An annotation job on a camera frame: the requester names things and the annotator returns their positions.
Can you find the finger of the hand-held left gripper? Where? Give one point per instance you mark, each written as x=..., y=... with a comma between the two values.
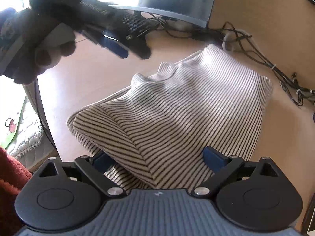
x=113, y=45
x=140, y=48

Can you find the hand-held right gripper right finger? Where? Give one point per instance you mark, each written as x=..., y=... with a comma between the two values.
x=214, y=159

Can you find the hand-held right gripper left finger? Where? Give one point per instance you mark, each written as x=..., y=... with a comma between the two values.
x=101, y=162

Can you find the beige striped sweater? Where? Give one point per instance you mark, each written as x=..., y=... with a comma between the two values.
x=177, y=108

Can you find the person's left hand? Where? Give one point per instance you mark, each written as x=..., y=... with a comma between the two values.
x=27, y=49

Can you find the black computer keyboard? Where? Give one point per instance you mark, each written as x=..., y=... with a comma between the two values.
x=135, y=22

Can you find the black curved computer monitor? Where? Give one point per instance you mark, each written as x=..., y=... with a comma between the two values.
x=160, y=0

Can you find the quilted cartoon print mat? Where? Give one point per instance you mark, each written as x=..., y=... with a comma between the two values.
x=22, y=132

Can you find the red fuzzy clothing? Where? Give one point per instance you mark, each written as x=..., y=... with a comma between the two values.
x=9, y=189

